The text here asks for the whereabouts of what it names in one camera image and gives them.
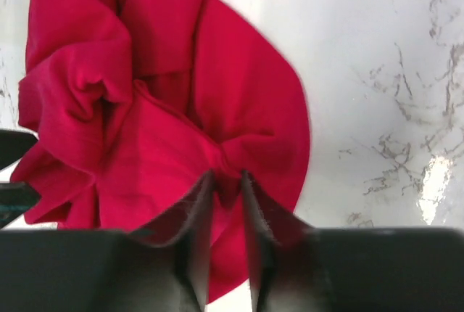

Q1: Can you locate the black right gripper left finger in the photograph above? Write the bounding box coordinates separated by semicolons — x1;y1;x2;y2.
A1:
1;171;214;311

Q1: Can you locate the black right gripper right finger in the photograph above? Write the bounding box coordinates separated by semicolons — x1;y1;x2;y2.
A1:
241;172;463;311

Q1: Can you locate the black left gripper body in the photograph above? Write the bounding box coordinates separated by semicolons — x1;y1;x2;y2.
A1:
0;128;40;229

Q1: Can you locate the red t shirt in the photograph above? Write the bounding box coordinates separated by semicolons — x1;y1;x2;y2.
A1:
11;0;310;301

